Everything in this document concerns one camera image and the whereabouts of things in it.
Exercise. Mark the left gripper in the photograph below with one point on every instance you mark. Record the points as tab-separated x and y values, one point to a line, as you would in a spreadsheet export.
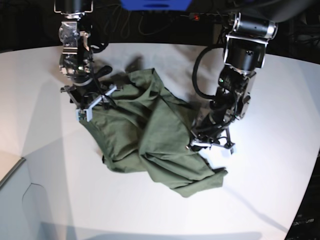
205	133

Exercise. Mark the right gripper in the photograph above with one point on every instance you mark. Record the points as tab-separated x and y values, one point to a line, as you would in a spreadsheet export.
88	99

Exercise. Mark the green t-shirt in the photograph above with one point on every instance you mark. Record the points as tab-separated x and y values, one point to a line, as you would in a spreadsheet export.
148	131

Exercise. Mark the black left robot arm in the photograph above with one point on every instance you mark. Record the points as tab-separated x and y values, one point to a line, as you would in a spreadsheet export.
251	25

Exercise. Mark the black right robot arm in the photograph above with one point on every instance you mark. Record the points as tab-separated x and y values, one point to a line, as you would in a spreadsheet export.
77	59

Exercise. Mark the blue plastic box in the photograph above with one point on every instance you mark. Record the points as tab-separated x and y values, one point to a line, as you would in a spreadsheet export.
155	5

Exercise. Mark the white power strip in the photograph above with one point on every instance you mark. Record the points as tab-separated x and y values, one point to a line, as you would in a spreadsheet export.
207	17

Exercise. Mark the black device with label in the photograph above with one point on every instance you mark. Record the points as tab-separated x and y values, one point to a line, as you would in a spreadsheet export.
306	224

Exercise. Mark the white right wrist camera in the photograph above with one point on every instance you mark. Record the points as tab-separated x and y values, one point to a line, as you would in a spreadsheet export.
84	114

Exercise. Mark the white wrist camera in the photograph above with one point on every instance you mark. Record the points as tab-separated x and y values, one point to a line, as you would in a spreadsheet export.
230	152
84	114

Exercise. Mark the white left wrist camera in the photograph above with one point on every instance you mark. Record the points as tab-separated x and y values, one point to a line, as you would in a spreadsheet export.
230	152

